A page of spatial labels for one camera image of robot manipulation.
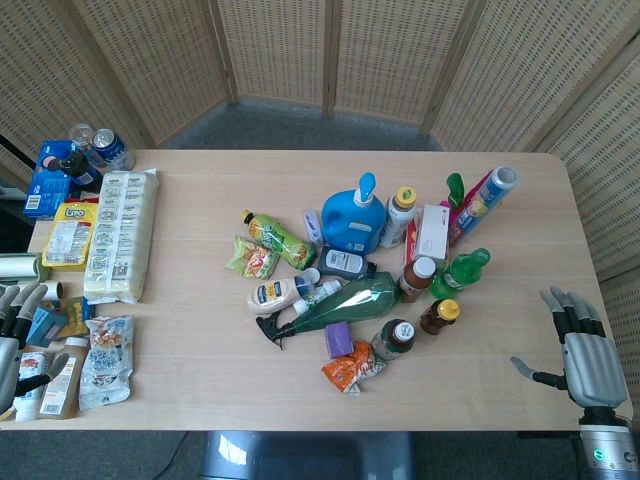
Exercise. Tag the green tea bottle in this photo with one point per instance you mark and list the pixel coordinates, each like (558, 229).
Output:
(280, 237)

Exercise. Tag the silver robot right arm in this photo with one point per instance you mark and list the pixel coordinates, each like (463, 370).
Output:
(607, 445)

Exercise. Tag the blue cookie box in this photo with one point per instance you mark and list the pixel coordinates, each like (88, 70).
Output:
(45, 185)

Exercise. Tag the white carton box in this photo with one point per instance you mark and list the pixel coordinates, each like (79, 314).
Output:
(432, 232)

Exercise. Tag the green spray bottle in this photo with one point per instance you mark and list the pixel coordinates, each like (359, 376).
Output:
(350, 300)

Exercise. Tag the green snack packet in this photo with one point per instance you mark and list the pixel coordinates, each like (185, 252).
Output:
(250, 260)

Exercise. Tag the green glass bottle white cap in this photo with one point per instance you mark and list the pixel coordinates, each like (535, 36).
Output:
(395, 341)

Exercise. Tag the yellow biscuit package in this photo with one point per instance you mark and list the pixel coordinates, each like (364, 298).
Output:
(69, 237)

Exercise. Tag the orange snack packet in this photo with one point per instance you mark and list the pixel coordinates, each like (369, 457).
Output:
(347, 372)

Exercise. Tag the blue soda can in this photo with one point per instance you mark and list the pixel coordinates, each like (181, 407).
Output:
(112, 150)

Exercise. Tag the purple small box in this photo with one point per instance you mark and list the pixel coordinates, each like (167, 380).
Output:
(339, 340)

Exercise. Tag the mayonnaise squeeze bottle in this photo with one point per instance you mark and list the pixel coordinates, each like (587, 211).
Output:
(270, 296)

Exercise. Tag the brown bottle white cap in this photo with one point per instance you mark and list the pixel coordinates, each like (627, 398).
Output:
(416, 280)

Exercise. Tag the white snack bag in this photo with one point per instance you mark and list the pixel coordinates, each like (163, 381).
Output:
(107, 362)

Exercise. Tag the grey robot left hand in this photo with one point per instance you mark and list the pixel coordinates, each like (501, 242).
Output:
(9, 360)

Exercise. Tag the brown bottle yellow cap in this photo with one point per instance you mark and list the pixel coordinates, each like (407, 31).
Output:
(439, 317)

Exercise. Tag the blue chips can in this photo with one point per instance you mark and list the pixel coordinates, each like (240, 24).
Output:
(482, 205)

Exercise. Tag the small white blue bottle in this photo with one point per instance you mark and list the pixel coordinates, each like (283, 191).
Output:
(320, 292)

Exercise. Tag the dark grey flat bottle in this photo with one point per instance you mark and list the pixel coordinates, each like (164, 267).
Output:
(342, 261)

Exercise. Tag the cardboard tube roll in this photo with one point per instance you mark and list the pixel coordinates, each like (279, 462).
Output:
(52, 291)

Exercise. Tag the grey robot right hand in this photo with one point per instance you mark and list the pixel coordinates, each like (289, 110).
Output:
(592, 367)

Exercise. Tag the woven folding screen panel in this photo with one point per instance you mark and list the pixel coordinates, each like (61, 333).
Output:
(610, 175)
(280, 50)
(165, 60)
(400, 60)
(45, 75)
(525, 75)

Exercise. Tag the white bottle yellow cap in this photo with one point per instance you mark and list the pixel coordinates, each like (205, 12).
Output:
(397, 220)

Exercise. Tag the beige drink bottle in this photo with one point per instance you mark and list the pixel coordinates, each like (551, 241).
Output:
(62, 385)

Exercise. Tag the small blue box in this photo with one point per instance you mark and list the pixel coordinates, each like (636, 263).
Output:
(45, 327)

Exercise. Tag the bright green soda bottle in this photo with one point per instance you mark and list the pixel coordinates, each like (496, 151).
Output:
(457, 275)

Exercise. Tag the white red packet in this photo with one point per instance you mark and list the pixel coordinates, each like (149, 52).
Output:
(31, 395)

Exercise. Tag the blue detergent jug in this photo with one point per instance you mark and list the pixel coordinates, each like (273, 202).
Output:
(352, 220)

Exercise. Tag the pale green roll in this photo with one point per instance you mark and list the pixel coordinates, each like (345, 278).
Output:
(20, 265)

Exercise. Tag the yellow blue packet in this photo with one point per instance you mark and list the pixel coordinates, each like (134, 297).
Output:
(77, 315)

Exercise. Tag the small white purple packet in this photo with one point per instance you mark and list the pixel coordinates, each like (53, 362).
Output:
(312, 226)

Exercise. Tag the red carton box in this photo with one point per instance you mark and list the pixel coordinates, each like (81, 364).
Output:
(411, 242)

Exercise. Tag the large white noodle pack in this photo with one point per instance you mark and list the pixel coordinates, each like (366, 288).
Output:
(120, 235)

